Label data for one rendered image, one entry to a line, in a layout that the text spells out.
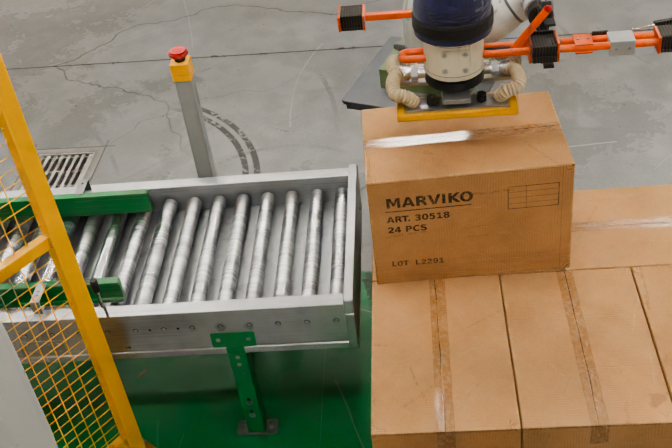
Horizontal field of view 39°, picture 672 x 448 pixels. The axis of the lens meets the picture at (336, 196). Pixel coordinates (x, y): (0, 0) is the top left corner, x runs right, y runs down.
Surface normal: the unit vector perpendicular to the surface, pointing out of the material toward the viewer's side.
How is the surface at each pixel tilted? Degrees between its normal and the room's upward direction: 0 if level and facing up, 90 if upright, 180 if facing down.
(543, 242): 90
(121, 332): 90
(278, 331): 90
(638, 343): 0
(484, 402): 0
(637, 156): 0
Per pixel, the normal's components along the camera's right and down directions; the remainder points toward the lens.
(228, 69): -0.11, -0.79
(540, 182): 0.01, 0.61
